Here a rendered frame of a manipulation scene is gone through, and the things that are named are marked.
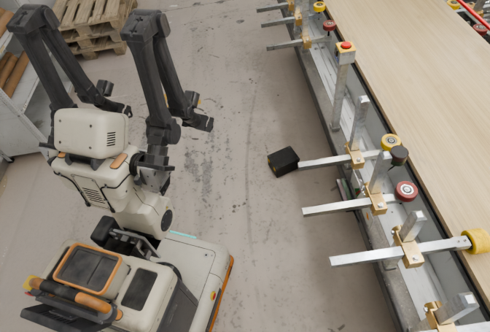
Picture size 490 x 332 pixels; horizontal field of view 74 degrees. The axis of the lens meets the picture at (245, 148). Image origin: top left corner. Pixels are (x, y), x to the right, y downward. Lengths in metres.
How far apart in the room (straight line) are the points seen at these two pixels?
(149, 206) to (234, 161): 1.28
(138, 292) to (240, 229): 1.06
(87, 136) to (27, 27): 0.39
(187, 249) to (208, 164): 0.87
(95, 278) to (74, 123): 0.58
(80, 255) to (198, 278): 0.71
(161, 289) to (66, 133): 0.67
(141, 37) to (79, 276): 0.91
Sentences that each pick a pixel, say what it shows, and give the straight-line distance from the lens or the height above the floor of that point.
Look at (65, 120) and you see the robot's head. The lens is 1.22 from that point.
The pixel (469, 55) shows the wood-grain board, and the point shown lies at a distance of 2.17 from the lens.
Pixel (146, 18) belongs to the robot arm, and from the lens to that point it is 1.05.
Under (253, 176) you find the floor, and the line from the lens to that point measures 2.52.
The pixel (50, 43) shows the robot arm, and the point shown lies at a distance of 1.39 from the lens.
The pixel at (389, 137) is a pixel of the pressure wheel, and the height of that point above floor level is 0.90.
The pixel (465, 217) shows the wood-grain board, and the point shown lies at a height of 0.90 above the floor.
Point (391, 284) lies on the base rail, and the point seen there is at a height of 0.70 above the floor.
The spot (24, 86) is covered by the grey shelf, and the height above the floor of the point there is 0.52.
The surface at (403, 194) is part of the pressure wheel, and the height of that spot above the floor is 0.91.
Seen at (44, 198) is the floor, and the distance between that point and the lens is 3.09.
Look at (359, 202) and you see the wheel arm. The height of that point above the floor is 0.86.
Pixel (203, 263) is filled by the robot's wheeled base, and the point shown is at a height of 0.28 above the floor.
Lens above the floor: 2.07
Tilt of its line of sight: 50 degrees down
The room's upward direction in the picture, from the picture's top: 11 degrees counter-clockwise
